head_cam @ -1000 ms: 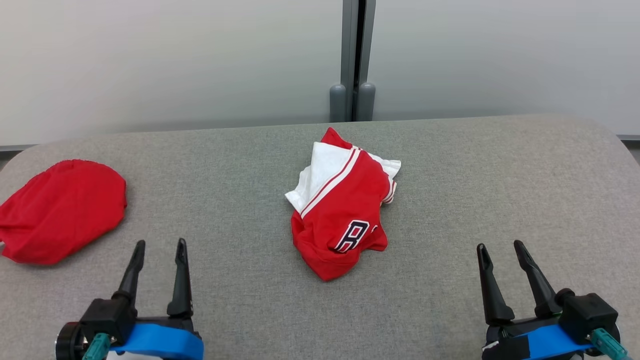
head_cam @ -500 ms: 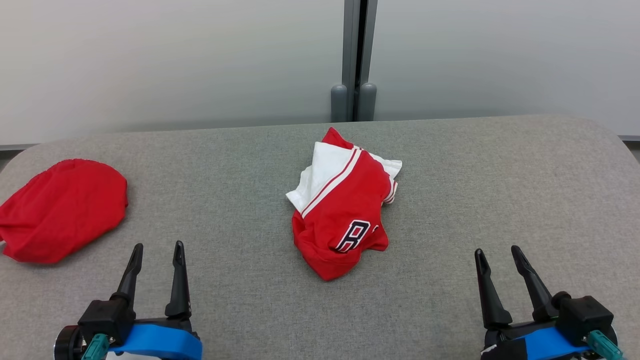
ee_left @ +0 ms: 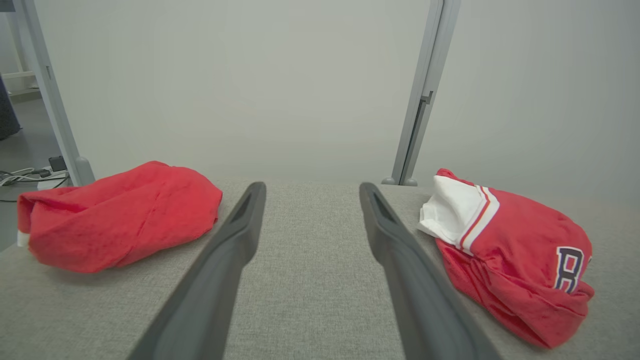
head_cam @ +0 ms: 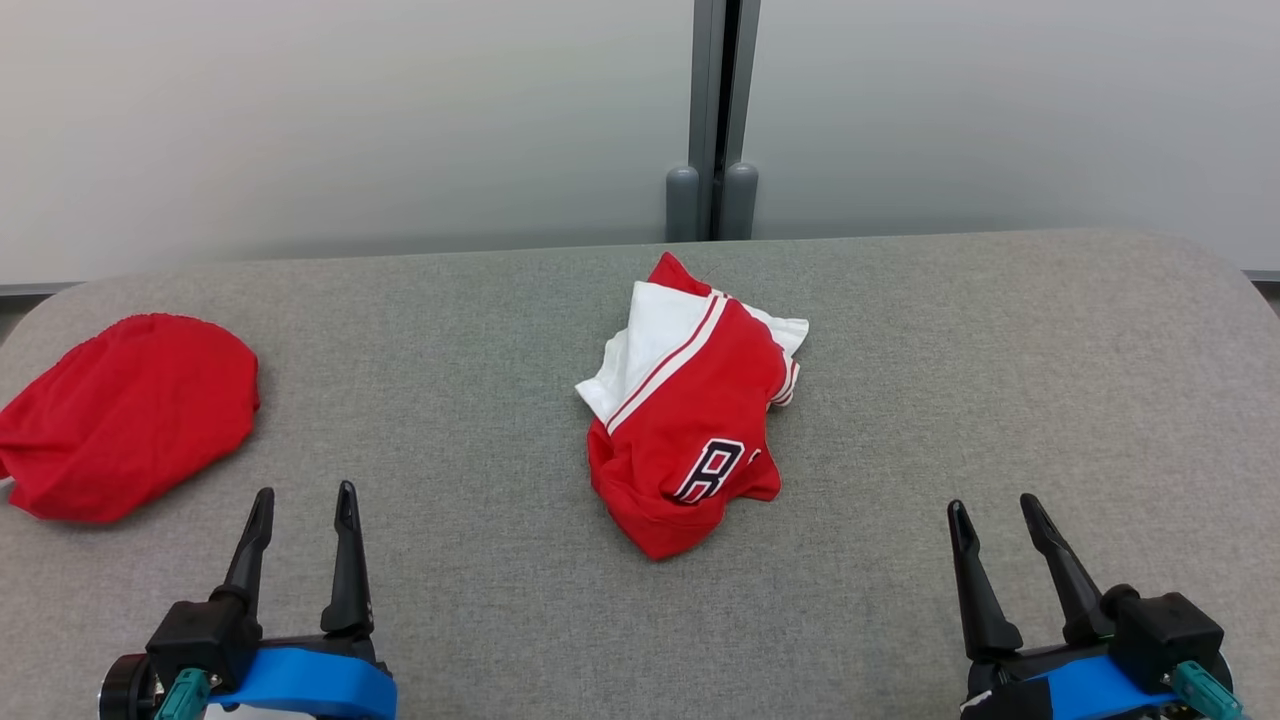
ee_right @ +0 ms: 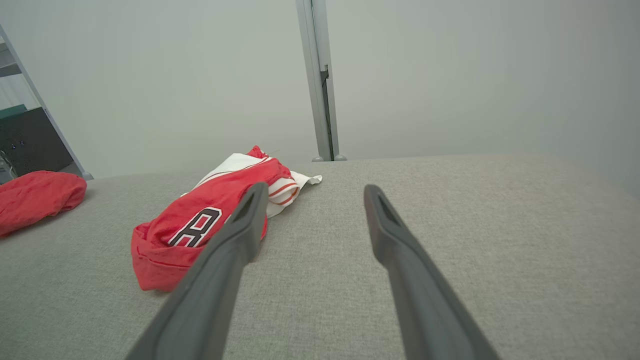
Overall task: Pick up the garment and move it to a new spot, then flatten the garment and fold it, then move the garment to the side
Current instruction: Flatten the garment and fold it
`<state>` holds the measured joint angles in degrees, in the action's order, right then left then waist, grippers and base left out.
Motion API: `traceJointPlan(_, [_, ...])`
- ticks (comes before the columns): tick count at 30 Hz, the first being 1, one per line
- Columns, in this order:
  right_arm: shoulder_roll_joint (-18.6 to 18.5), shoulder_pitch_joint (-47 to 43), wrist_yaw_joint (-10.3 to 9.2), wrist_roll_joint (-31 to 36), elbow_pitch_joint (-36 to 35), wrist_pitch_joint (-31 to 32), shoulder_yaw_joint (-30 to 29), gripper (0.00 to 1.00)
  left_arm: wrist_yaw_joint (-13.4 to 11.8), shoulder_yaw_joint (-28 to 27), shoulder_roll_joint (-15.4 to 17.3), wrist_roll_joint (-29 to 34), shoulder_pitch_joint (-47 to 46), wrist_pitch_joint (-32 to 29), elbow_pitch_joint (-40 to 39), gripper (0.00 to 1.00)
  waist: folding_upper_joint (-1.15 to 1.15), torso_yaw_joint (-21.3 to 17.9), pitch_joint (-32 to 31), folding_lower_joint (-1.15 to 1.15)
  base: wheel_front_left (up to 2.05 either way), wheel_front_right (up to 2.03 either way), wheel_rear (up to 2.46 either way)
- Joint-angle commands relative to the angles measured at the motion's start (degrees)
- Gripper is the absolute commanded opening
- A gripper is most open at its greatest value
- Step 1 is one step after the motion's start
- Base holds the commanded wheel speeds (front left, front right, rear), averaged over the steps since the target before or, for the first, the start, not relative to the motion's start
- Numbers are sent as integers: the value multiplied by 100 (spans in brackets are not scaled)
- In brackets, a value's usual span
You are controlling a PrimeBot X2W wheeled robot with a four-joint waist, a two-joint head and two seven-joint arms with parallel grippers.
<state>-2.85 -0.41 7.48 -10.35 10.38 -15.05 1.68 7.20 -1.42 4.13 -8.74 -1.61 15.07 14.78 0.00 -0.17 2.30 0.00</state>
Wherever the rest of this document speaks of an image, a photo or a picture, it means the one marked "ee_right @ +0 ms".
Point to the dark cabinet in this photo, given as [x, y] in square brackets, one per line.
[30, 145]

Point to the red basketball shorts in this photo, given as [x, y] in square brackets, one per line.
[35, 197]

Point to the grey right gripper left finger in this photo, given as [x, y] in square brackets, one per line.
[210, 290]

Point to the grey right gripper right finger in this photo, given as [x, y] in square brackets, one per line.
[420, 300]

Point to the grey double partition post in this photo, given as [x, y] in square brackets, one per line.
[312, 75]

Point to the grey metal partition post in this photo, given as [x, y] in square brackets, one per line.
[87, 176]

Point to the red and white basketball jersey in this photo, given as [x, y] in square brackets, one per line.
[170, 250]

